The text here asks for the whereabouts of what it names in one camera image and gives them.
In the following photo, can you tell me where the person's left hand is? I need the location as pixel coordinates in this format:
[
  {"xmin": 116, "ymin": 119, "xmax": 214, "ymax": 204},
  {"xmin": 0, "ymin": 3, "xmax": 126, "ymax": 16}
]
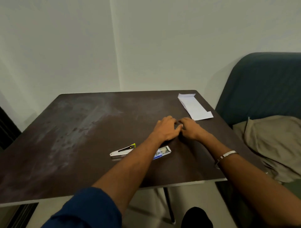
[{"xmin": 151, "ymin": 116, "xmax": 183, "ymax": 143}]

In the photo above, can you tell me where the person's right hand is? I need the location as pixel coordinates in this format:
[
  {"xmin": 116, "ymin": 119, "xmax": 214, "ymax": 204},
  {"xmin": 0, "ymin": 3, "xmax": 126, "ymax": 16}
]
[{"xmin": 178, "ymin": 117, "xmax": 209, "ymax": 141}]

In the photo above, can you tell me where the person's right forearm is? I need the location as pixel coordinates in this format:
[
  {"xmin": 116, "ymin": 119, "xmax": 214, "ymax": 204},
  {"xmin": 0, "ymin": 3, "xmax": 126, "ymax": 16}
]
[{"xmin": 199, "ymin": 132, "xmax": 301, "ymax": 227}]

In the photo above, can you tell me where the person's left forearm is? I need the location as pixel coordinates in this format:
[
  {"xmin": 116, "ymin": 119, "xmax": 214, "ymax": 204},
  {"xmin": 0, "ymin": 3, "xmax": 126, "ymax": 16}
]
[{"xmin": 92, "ymin": 134, "xmax": 165, "ymax": 215}]

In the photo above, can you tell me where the white folded paper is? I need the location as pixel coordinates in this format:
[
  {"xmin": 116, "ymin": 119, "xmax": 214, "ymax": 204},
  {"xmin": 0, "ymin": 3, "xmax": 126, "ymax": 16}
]
[{"xmin": 177, "ymin": 93, "xmax": 214, "ymax": 121}]

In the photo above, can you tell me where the small staples box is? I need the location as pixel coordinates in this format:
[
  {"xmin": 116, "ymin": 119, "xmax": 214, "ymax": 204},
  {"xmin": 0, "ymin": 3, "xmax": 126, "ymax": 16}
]
[{"xmin": 153, "ymin": 146, "xmax": 172, "ymax": 161}]

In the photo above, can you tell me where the silver stapler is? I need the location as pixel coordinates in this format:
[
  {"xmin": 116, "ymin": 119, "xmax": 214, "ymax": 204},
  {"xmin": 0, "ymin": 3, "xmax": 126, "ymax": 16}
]
[{"xmin": 110, "ymin": 143, "xmax": 136, "ymax": 160}]

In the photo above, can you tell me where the black table leg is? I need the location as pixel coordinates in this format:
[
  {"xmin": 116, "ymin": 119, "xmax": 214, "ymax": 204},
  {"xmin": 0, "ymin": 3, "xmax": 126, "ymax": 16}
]
[{"xmin": 163, "ymin": 187, "xmax": 176, "ymax": 224}]

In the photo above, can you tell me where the dark blue sofa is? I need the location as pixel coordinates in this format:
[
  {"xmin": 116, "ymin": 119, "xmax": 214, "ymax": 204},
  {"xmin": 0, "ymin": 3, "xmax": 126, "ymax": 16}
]
[{"xmin": 215, "ymin": 52, "xmax": 301, "ymax": 128}]

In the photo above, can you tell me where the beige cloth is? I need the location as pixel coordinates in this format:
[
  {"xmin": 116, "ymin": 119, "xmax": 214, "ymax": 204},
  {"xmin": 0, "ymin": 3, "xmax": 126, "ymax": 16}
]
[{"xmin": 232, "ymin": 115, "xmax": 301, "ymax": 184}]

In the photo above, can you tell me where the person's black trouser knee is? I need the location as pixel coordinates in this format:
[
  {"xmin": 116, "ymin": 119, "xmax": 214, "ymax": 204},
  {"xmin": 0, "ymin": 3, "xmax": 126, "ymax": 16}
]
[{"xmin": 181, "ymin": 207, "xmax": 214, "ymax": 228}]

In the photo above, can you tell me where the blue shirt sleeve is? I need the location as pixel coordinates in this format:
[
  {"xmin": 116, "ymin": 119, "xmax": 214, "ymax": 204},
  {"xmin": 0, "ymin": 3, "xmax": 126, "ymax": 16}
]
[{"xmin": 41, "ymin": 187, "xmax": 123, "ymax": 228}]

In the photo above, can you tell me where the dark floor vent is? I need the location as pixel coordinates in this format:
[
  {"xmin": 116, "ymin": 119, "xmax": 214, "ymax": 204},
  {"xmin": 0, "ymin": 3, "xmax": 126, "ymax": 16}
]
[{"xmin": 6, "ymin": 202, "xmax": 39, "ymax": 228}]

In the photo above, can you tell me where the silver bracelet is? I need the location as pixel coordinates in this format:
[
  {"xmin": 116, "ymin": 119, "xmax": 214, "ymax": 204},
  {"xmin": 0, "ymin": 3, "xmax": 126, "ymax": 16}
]
[{"xmin": 214, "ymin": 150, "xmax": 238, "ymax": 168}]

